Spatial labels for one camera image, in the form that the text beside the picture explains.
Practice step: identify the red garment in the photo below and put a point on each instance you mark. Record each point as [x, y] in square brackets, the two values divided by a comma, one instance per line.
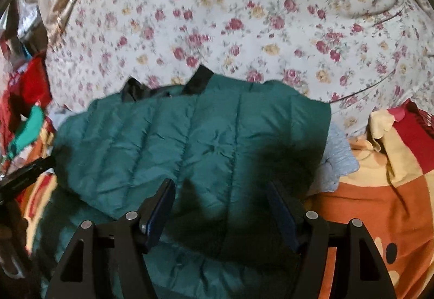
[34, 82]

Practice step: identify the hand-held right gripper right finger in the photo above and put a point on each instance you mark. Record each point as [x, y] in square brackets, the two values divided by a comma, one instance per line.
[284, 214]

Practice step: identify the yellow red printed blanket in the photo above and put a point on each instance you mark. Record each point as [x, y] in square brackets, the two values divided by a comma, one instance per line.
[373, 204]

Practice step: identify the white floral quilt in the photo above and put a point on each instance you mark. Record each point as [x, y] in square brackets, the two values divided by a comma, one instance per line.
[237, 14]

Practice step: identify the clear plastic bag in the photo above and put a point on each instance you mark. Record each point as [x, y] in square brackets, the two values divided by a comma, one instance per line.
[28, 21]

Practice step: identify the teal green garment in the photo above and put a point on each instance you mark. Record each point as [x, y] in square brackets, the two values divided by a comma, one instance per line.
[32, 126]

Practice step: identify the dark green puffer jacket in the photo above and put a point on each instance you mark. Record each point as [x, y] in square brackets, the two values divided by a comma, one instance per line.
[169, 143]

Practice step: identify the light blue cloth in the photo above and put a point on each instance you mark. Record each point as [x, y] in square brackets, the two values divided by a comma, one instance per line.
[339, 156]

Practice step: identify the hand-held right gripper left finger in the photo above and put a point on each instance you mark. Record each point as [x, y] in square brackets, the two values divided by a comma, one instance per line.
[159, 214]

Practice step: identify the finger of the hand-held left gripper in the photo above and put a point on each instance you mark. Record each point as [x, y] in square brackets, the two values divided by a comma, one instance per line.
[27, 175]

